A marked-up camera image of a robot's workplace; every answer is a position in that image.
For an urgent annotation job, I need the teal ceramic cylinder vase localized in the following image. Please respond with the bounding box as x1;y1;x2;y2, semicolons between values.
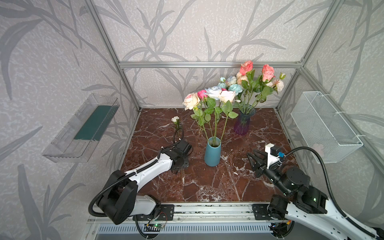
204;137;221;167

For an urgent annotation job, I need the purple blue glass vase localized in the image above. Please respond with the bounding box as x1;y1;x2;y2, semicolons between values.
234;105;256;136

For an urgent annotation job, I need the peach cream rose stem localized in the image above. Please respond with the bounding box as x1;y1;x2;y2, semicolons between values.
183;93;209;141

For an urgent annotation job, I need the cream white rose stem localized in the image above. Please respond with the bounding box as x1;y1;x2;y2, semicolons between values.
219;91;238;141

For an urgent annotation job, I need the light blue white rose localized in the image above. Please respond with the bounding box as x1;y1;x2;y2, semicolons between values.
206;86;222;147

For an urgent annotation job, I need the pale pink peony flower stem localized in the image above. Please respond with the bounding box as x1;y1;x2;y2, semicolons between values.
266;73;287;93

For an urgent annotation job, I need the blue white rose stem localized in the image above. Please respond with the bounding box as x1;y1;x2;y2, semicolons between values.
226;76;237;87

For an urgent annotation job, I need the pink rose flower stem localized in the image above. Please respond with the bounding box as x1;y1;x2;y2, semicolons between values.
252;65;275;108

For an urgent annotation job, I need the dark pink rose stem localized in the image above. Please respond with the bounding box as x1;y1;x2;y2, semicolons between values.
239;61;255;105

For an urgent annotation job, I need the magenta rosebud stem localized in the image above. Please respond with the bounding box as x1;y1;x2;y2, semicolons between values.
197;90;213;141

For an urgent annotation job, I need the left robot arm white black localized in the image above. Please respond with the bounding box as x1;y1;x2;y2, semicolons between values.
88;140;193;225

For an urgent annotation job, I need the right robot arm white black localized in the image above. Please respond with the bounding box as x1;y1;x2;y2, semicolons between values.
247;146;384;240

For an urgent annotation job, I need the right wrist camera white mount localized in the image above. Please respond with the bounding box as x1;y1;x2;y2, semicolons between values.
265;143;285;170

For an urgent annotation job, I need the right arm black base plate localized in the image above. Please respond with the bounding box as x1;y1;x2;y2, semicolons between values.
252;204;280;220

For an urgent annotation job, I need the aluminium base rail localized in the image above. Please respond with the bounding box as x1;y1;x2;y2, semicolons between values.
86;201;341;224

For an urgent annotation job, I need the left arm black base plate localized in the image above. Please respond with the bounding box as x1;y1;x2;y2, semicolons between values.
138;204;175;222

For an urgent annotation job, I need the white wire mesh basket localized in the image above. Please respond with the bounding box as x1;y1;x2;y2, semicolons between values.
291;91;364;164

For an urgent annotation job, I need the clear plastic wall shelf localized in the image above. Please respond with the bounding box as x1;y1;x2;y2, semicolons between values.
42;94;120;163

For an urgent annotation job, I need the horizontal aluminium frame bar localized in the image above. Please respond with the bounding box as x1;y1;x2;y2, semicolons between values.
119;62;302;69

